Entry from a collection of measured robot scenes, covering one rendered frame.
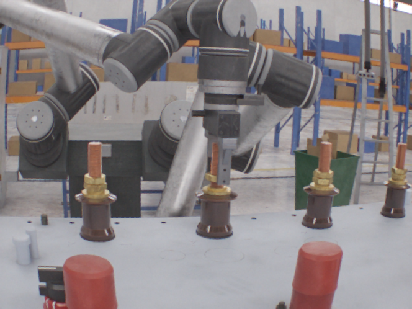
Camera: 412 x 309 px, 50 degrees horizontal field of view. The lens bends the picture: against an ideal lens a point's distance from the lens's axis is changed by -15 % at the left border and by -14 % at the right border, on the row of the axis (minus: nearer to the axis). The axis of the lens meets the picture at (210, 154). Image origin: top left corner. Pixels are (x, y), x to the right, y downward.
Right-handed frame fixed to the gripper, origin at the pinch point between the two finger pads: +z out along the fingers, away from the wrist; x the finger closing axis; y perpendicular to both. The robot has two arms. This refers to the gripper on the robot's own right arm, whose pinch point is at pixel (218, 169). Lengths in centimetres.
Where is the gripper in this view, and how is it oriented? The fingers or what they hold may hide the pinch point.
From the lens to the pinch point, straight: 109.9
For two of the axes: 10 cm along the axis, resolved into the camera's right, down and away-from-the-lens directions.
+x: 2.4, 1.9, -9.5
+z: -0.5, 9.8, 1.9
